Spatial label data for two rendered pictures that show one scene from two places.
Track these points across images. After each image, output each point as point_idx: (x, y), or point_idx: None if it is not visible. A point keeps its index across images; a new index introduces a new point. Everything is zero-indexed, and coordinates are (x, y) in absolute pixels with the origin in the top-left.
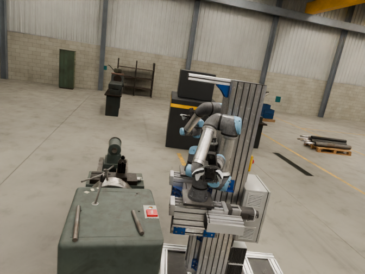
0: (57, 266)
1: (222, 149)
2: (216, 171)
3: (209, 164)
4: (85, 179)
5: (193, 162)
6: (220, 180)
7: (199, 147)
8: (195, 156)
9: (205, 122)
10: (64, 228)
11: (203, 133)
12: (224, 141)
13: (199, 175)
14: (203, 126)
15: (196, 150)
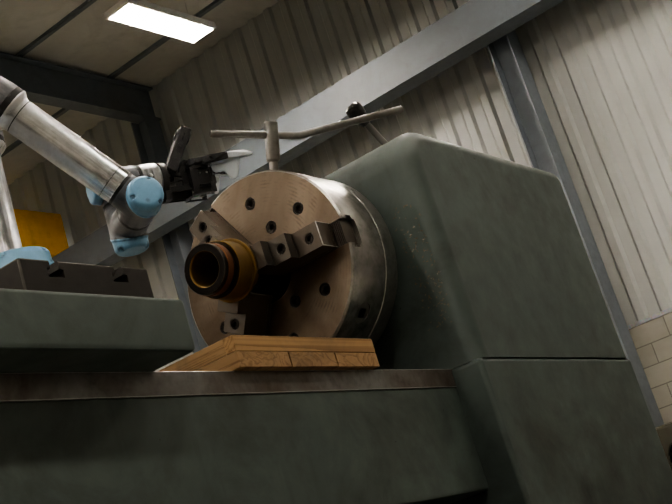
0: (577, 228)
1: (8, 189)
2: (210, 166)
3: (185, 160)
4: (385, 109)
5: (131, 174)
6: (218, 185)
7: (89, 143)
8: (114, 161)
9: (12, 83)
10: (528, 166)
11: (44, 111)
12: (1, 161)
13: (226, 169)
14: (24, 94)
15: (96, 150)
